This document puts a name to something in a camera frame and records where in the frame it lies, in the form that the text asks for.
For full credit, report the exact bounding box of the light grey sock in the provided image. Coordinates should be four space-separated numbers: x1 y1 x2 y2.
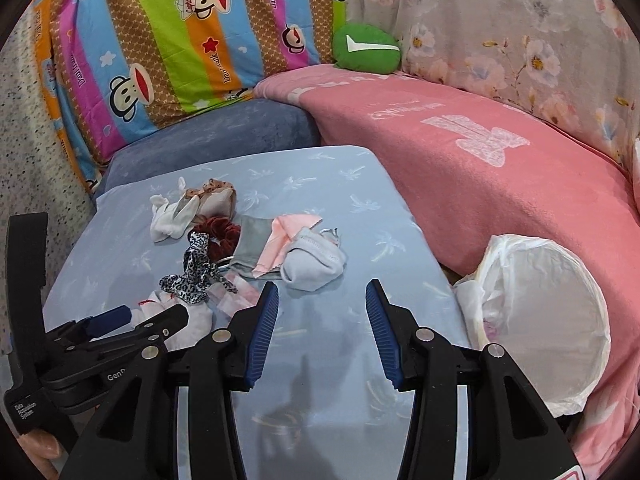
280 228 347 292

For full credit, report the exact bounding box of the pink white plastic wrapper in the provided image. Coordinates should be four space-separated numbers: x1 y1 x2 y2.
207 271 260 318

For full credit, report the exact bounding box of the person's left hand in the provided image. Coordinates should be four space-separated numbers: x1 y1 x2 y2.
17 429 63 480

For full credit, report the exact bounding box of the dark red velvet scrunchie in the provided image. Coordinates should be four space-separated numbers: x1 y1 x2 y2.
191 216 241 262

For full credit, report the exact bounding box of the grey cloth piece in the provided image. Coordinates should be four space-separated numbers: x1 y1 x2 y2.
230 214 272 280

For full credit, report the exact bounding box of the pink cloth piece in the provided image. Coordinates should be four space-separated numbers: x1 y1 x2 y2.
252 214 322 278

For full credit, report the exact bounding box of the white crumpled cloth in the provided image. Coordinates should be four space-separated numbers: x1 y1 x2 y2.
150 177 200 243

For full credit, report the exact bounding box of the beige sock with brown trim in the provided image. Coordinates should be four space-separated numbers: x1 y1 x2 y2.
184 179 236 219

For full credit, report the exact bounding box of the pink blanket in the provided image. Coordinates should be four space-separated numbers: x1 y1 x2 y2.
255 64 639 479

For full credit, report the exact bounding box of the dark blue velvet pillow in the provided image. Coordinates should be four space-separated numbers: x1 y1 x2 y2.
94 99 320 196

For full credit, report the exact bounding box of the green round plush cushion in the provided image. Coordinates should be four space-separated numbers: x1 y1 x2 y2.
332 23 401 75

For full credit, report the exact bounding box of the colourful monkey striped sheet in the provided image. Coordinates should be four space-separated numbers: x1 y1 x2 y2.
32 0 346 190

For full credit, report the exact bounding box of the grey floral sheet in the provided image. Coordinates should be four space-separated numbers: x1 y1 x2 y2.
346 0 639 168

